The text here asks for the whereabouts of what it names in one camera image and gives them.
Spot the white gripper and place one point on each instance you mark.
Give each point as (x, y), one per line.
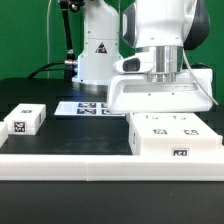
(190, 90)

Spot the white cabinet door panel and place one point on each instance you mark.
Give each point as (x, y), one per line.
(151, 124)

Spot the white cabinet body box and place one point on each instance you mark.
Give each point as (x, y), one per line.
(174, 144)

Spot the white cabinet top block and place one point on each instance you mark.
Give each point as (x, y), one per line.
(25, 119)

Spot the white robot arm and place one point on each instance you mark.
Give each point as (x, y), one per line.
(139, 57)

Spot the white marker base sheet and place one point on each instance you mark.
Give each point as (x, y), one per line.
(72, 108)

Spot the white U-shaped fence frame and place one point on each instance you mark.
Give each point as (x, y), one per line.
(112, 168)

